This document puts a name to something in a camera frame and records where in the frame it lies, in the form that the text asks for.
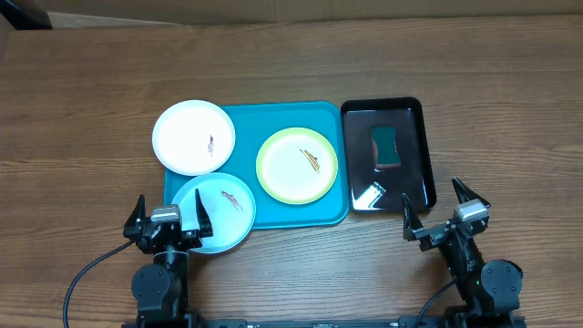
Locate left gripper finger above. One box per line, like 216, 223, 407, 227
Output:
123, 194, 146, 237
195, 189, 213, 238

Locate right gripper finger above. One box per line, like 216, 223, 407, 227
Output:
402, 193, 424, 241
452, 177, 491, 208

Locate light blue plate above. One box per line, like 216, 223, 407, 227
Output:
170, 172, 256, 254

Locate green and red sponge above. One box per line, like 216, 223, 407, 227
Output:
371, 126, 401, 170

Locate yellow-green plate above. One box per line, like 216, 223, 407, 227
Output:
256, 128, 339, 205

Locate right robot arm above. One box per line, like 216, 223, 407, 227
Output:
402, 177, 526, 327

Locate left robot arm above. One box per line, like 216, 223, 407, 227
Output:
123, 191, 213, 328

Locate black rectangular tray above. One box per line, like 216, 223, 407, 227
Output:
341, 97, 436, 212

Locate teal plastic tray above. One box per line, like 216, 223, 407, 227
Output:
164, 101, 349, 230

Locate white plate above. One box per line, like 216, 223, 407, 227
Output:
151, 100, 236, 176

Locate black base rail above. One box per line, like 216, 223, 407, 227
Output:
120, 314, 527, 328

